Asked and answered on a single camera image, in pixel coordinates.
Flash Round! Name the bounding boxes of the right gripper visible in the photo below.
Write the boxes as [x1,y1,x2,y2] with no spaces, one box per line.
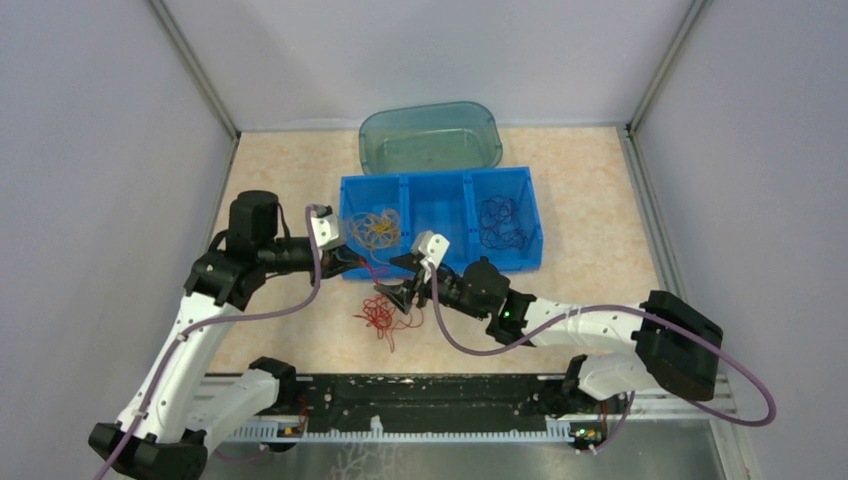
[375,251,489,320]

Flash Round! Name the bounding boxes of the coloured cable pile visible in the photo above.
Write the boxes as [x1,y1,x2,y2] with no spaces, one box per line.
[352,294,425,354]

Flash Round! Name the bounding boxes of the grey beige cable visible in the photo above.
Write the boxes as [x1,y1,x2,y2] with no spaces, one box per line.
[345,208,403,266]

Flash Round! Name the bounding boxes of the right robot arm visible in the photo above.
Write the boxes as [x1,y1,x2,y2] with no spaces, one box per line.
[375,254,723,412]

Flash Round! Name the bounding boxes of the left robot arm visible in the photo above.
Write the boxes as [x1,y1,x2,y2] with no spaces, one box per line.
[88,190,366,479]

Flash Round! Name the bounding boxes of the blue three-compartment bin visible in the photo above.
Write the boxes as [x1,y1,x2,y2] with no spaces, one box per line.
[340,167,544,279]

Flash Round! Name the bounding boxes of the teal translucent plastic tub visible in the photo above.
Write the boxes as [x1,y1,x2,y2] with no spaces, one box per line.
[358,101,504,175]

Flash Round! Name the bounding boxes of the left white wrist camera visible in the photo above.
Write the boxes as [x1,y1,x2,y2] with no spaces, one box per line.
[310,204,346,251]

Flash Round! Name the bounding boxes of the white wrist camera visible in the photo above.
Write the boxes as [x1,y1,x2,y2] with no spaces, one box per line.
[411,230,450,281]
[310,204,346,251]

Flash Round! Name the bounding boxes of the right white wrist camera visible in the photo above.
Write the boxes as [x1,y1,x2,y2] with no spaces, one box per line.
[411,230,450,281]

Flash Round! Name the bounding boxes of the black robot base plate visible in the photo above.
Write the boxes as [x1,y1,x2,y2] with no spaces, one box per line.
[262,374,626,434]

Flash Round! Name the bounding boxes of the white slotted cable duct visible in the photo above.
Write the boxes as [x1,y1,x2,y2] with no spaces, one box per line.
[224,421,575,444]

